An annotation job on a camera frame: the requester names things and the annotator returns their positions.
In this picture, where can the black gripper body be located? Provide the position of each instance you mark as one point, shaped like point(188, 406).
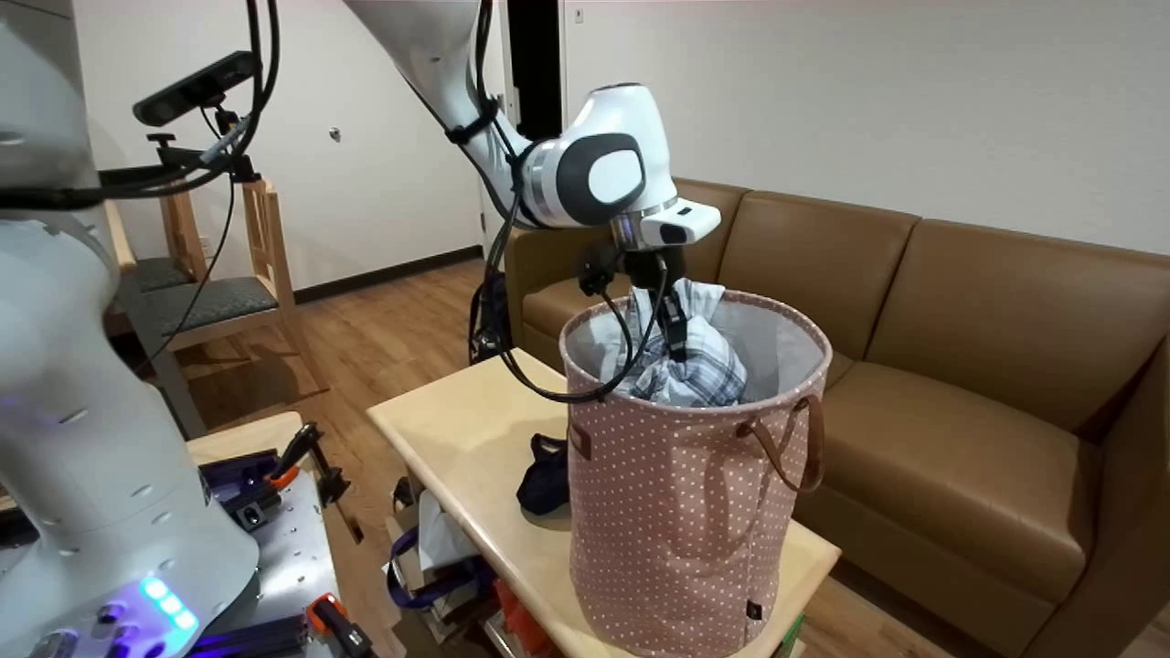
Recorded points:
point(652, 272)

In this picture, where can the blue plaid pajama pants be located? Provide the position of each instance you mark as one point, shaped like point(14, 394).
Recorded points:
point(688, 365)

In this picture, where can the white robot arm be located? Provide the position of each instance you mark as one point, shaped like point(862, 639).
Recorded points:
point(86, 449)

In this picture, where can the pink polka dot laundry bin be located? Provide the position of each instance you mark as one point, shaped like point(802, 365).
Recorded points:
point(782, 414)

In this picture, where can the dark navy cloth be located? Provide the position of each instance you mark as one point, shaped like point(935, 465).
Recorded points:
point(543, 486)

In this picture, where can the brown leather sofa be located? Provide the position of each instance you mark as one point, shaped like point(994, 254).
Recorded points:
point(997, 413)

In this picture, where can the wooden stool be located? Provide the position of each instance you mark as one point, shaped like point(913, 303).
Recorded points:
point(182, 303)

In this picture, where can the purple handled tote bag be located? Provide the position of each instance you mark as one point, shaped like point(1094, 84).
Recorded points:
point(432, 565)

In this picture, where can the black stereo camera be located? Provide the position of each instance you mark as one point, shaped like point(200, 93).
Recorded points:
point(197, 91)

